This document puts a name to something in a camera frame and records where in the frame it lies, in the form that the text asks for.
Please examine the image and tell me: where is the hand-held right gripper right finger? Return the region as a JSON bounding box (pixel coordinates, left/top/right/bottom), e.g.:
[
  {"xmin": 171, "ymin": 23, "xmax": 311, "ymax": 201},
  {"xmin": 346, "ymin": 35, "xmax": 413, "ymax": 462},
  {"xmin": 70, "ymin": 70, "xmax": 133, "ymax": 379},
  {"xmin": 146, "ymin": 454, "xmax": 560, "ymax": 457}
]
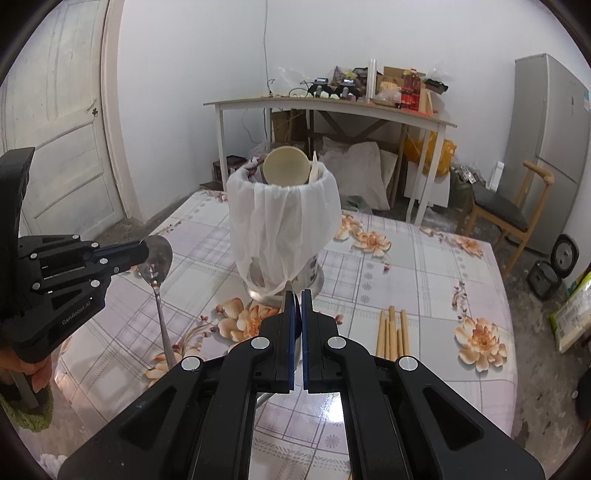
[{"xmin": 302, "ymin": 290, "xmax": 546, "ymax": 480}]

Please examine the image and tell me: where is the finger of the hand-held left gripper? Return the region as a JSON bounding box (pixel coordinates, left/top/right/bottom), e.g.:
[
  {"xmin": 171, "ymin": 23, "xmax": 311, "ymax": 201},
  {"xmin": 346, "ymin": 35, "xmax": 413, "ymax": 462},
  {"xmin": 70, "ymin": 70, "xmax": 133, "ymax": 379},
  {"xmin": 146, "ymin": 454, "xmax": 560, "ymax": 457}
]
[
  {"xmin": 99, "ymin": 258, "xmax": 148, "ymax": 278},
  {"xmin": 95, "ymin": 240, "xmax": 151, "ymax": 264}
]

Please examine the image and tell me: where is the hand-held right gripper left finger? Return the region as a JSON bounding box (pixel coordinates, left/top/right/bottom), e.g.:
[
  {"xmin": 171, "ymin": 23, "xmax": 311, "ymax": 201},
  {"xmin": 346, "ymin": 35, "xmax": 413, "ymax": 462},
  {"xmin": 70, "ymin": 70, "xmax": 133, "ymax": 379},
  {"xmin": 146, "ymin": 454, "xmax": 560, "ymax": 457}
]
[{"xmin": 58, "ymin": 291, "xmax": 296, "ymax": 480}]

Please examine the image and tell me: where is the small metal spoon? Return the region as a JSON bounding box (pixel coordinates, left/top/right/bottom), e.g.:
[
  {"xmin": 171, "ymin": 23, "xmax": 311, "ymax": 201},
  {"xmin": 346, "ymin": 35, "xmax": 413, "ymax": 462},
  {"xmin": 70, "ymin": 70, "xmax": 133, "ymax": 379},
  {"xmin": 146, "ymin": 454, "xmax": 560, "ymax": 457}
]
[{"xmin": 136, "ymin": 235, "xmax": 178, "ymax": 370}]

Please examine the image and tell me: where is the metal floral utensil holder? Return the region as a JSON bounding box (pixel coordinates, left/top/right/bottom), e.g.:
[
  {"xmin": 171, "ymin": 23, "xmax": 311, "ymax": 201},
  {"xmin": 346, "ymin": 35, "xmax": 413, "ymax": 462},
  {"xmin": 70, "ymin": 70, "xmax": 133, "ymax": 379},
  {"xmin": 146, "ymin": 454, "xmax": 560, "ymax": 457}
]
[{"xmin": 245, "ymin": 251, "xmax": 324, "ymax": 308}]

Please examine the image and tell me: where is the row of wooden chopsticks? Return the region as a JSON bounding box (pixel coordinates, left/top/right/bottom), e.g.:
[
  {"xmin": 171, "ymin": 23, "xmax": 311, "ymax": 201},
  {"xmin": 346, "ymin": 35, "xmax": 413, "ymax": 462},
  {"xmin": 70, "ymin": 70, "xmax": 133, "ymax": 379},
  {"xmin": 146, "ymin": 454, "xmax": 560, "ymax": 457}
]
[{"xmin": 375, "ymin": 305, "xmax": 411, "ymax": 361}]

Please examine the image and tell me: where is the large cream plastic spoon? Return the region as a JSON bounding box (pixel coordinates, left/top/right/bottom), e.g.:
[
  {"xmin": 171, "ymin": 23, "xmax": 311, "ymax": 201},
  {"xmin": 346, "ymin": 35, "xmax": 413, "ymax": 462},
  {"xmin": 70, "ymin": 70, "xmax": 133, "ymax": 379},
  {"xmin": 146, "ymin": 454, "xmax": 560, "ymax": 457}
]
[{"xmin": 263, "ymin": 145, "xmax": 311, "ymax": 188}]

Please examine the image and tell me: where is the person's left hand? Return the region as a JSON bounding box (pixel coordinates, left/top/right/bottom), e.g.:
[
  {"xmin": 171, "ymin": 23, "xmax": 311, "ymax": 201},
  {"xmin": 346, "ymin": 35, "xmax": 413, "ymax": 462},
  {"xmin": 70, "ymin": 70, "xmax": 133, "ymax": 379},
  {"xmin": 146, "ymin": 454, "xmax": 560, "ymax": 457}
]
[{"xmin": 0, "ymin": 348, "xmax": 54, "ymax": 393}]

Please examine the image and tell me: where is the floral plaid tablecloth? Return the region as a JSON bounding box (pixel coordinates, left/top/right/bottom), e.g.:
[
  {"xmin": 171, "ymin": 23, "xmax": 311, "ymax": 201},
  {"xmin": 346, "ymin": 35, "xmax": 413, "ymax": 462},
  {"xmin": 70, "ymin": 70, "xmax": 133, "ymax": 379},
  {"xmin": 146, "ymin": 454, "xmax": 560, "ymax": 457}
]
[{"xmin": 53, "ymin": 189, "xmax": 515, "ymax": 480}]

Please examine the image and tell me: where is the white panel door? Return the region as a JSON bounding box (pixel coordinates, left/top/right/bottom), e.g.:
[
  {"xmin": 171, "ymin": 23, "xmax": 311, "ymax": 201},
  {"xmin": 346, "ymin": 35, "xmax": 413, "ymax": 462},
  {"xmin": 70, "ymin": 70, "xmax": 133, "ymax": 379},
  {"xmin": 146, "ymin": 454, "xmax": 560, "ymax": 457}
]
[{"xmin": 0, "ymin": 0, "xmax": 127, "ymax": 238}]

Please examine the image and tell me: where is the white sheer holder cover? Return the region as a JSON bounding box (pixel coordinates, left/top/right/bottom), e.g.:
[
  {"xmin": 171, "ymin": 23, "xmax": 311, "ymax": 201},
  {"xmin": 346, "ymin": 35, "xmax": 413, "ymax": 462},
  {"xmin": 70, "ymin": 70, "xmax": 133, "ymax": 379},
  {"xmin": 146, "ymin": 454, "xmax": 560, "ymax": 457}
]
[{"xmin": 226, "ymin": 161, "xmax": 342, "ymax": 294}]

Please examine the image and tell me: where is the dark red box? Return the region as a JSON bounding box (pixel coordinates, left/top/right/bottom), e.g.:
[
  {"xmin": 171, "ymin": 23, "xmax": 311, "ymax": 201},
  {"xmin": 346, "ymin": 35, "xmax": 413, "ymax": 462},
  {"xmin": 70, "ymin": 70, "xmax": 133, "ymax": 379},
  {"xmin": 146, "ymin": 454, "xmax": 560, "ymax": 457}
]
[{"xmin": 213, "ymin": 156, "xmax": 249, "ymax": 184}]

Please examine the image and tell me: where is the white sack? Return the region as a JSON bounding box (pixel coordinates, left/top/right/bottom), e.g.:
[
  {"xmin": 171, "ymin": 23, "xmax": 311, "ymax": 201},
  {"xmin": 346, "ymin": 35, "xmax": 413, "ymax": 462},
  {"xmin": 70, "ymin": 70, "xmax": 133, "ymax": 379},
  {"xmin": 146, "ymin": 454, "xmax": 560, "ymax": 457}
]
[{"xmin": 321, "ymin": 136, "xmax": 398, "ymax": 210}]

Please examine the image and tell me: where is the tall brown cardboard box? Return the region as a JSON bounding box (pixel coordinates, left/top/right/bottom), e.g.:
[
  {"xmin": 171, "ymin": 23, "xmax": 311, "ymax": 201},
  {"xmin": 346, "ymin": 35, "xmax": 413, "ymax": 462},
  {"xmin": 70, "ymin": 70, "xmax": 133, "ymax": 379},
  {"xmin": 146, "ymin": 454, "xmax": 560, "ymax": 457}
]
[{"xmin": 271, "ymin": 110, "xmax": 308, "ymax": 144}]

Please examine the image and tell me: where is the dark green bag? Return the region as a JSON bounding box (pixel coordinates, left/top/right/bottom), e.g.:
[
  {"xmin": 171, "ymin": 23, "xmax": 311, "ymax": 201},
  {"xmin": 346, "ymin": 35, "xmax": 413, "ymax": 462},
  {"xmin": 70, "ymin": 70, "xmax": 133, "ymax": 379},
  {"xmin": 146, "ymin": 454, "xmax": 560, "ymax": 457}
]
[{"xmin": 450, "ymin": 166, "xmax": 485, "ymax": 222}]

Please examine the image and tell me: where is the yellow plastic bag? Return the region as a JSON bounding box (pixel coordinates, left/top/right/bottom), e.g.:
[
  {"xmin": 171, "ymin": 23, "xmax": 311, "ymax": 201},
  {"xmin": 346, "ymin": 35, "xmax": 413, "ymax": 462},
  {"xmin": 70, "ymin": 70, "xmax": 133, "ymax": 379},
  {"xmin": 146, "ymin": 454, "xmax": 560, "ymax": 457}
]
[{"xmin": 404, "ymin": 131, "xmax": 458, "ymax": 176}]

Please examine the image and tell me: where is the wooden chair with dark seat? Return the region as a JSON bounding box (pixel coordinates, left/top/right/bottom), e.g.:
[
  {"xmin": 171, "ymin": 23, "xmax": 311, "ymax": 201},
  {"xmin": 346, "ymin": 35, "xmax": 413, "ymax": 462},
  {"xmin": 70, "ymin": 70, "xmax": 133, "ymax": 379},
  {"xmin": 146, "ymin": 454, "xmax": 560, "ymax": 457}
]
[{"xmin": 455, "ymin": 161, "xmax": 555, "ymax": 278}]

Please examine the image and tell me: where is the white-legged wooden desk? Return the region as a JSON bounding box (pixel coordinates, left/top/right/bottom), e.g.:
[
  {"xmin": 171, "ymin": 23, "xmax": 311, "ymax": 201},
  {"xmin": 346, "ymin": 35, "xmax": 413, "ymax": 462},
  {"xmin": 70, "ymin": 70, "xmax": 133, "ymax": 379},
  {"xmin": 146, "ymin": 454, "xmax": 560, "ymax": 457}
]
[{"xmin": 203, "ymin": 95, "xmax": 458, "ymax": 227}]

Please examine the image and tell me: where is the black rice cooker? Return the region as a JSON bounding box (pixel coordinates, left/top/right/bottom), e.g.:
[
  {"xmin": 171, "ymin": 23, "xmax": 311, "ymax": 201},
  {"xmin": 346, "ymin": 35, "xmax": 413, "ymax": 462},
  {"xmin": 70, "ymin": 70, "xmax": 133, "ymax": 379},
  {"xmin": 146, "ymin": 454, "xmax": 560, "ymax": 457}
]
[{"xmin": 527, "ymin": 234, "xmax": 580, "ymax": 301}]

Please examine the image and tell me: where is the black electronic device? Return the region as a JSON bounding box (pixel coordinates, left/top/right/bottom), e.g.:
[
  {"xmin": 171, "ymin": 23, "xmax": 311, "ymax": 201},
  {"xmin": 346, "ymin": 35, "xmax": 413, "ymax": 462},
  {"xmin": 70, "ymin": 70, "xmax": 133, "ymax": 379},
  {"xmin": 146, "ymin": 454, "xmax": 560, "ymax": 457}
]
[{"xmin": 307, "ymin": 78, "xmax": 360, "ymax": 100}]

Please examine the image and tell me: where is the green and white rice bag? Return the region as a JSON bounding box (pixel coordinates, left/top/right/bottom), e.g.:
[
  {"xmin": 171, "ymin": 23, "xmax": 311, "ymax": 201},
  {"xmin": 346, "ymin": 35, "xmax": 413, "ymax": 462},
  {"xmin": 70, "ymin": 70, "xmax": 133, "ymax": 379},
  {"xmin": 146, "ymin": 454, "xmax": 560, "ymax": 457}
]
[{"xmin": 549, "ymin": 272, "xmax": 591, "ymax": 354}]

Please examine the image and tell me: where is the cooking oil bottle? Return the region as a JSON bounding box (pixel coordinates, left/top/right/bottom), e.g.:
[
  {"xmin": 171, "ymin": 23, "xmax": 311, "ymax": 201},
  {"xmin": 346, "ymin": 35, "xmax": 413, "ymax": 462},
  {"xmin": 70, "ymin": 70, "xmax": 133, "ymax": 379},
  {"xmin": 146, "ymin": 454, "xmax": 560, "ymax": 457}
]
[{"xmin": 401, "ymin": 69, "xmax": 422, "ymax": 110}]

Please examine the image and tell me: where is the small open cardboard box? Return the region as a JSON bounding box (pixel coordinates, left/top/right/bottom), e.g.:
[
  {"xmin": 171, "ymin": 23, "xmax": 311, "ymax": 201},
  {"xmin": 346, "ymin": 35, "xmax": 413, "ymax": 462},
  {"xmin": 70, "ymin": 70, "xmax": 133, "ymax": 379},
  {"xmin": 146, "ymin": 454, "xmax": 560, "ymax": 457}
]
[{"xmin": 383, "ymin": 66, "xmax": 408, "ymax": 93}]

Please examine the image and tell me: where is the silver refrigerator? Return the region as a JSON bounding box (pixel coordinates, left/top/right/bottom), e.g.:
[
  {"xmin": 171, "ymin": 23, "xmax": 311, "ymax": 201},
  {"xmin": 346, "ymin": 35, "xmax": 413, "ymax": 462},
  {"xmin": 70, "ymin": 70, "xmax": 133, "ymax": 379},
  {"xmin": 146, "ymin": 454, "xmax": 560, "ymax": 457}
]
[{"xmin": 499, "ymin": 53, "xmax": 591, "ymax": 257}]

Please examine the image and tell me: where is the thin wall cable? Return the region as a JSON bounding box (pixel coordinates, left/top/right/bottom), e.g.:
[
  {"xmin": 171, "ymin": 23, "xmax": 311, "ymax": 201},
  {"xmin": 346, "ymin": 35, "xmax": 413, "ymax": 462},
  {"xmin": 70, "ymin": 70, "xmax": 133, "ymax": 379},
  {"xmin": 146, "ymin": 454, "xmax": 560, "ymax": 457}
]
[{"xmin": 262, "ymin": 0, "xmax": 274, "ymax": 97}]

